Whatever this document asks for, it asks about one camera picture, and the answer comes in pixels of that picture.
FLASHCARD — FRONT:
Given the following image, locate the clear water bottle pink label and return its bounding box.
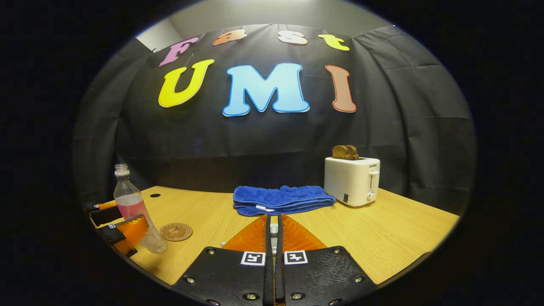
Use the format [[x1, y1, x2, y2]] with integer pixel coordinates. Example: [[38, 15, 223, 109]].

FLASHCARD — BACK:
[[113, 164, 168, 255]]

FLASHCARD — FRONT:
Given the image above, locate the white toaster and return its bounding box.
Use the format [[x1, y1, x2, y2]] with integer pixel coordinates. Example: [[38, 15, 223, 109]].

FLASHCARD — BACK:
[[324, 156, 381, 208]]

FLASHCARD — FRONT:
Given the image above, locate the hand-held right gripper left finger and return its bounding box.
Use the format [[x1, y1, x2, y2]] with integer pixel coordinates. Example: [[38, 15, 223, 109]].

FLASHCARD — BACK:
[[172, 214, 272, 306]]

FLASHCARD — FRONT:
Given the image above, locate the blue folded towel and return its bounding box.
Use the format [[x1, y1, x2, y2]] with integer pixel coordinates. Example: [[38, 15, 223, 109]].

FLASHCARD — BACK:
[[232, 185, 337, 217]]

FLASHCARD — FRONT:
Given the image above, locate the round brown coaster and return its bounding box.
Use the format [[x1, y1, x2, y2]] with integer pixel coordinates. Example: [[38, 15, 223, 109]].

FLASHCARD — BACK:
[[159, 223, 193, 242]]

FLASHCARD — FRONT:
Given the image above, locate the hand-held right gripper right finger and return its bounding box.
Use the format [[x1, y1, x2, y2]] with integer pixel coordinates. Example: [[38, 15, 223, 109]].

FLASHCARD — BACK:
[[275, 214, 379, 306]]

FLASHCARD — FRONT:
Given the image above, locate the black backdrop cloth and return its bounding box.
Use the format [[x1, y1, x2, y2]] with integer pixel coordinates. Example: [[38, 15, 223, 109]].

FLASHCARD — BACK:
[[74, 23, 476, 215]]

